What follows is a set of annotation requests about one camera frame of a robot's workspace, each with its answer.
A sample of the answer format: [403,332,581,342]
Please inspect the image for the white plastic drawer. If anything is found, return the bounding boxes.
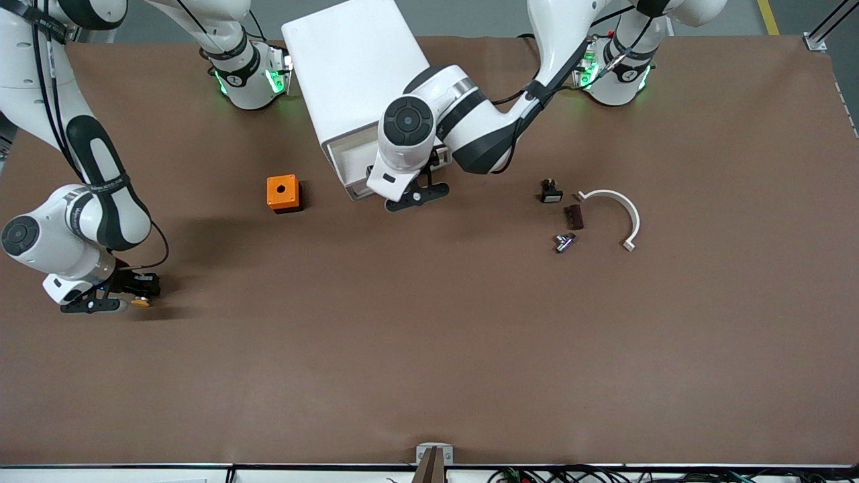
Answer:
[325,127,403,202]

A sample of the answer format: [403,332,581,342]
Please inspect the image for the white drawer cabinet shell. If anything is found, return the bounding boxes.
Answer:
[282,0,437,152]

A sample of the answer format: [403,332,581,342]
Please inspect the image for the brown table mat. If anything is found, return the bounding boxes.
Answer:
[0,34,859,467]

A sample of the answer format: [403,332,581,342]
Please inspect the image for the white curved plastic clamp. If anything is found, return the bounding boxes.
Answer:
[576,189,642,252]

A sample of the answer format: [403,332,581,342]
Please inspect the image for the brown pole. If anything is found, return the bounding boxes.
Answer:
[411,448,448,483]

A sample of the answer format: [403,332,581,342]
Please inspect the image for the orange push-button enclosure box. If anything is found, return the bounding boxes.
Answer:
[266,174,303,214]

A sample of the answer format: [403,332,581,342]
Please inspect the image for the white table edge rail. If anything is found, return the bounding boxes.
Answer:
[0,463,859,483]

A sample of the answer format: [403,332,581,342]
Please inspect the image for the grey metal bracket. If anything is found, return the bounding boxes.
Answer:
[416,443,454,466]

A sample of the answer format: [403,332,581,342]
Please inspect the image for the black cable bundle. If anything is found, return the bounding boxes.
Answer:
[487,466,859,483]

